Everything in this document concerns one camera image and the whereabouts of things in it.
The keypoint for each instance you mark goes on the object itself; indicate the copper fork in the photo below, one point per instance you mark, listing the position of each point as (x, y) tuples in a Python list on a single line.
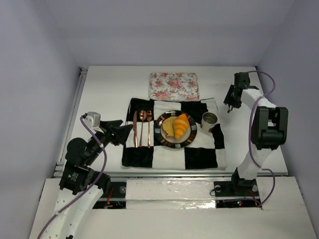
[(149, 118)]

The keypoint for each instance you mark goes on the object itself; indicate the orange croissant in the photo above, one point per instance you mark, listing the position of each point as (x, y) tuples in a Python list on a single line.
[(180, 126)]

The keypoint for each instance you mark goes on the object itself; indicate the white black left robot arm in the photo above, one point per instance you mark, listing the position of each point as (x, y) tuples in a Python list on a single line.
[(81, 186)]

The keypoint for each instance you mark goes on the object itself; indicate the copper spoon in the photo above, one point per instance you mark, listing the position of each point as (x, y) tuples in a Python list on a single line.
[(143, 116)]

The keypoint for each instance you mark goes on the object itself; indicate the sliced bread piece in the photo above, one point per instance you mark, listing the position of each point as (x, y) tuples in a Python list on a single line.
[(168, 126)]

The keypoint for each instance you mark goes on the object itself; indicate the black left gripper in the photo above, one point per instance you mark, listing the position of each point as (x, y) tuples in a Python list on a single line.
[(109, 130)]

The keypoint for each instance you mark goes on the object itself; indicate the copper knife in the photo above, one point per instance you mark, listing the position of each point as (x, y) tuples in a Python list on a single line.
[(135, 129)]

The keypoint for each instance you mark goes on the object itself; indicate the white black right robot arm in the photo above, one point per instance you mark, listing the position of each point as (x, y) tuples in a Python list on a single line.
[(268, 127)]

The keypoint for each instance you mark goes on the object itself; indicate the aluminium frame rail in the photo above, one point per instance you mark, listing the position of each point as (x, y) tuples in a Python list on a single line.
[(59, 165)]

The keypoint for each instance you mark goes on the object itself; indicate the silver metal cup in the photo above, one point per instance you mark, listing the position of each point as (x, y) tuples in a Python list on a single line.
[(209, 120)]

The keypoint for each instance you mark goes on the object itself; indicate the dark rimmed beige plate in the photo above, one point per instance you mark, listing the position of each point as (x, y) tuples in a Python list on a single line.
[(161, 139)]

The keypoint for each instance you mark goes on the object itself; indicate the floral rectangular tray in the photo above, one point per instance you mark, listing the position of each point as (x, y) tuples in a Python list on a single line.
[(173, 86)]

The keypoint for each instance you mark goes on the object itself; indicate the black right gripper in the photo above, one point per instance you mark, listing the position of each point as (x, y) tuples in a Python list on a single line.
[(231, 100)]

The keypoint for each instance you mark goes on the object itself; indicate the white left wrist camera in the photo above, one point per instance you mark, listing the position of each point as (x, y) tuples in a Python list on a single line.
[(92, 120)]

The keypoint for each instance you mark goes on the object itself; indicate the black white checkered cloth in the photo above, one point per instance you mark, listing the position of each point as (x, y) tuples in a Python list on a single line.
[(206, 152)]

